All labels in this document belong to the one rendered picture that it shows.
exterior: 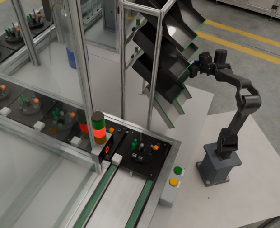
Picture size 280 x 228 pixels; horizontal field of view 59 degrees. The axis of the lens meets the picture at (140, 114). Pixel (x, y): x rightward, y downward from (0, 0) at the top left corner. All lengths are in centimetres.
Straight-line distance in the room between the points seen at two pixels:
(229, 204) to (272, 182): 30
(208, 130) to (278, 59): 266
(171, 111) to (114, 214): 64
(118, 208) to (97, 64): 117
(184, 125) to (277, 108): 190
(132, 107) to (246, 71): 232
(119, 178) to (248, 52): 317
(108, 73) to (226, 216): 126
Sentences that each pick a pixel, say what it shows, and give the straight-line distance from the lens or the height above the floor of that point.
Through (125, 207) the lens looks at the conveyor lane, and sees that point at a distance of 128.
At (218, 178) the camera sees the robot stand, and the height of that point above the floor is 93.
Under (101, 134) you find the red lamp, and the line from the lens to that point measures 98.
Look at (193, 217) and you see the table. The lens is 137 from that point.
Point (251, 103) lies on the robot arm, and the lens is 105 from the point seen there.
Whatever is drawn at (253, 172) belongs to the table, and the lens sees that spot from 159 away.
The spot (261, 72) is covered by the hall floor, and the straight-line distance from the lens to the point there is 380.
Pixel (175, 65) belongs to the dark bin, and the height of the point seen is 137.
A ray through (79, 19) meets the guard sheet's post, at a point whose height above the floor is 179.
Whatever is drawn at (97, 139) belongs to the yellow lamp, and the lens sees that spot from 101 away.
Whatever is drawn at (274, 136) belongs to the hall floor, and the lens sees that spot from 305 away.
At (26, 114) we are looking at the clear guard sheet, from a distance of 65.
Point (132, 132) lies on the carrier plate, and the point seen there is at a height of 97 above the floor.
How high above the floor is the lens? 212
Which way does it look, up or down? 49 degrees down
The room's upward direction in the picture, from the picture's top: 4 degrees clockwise
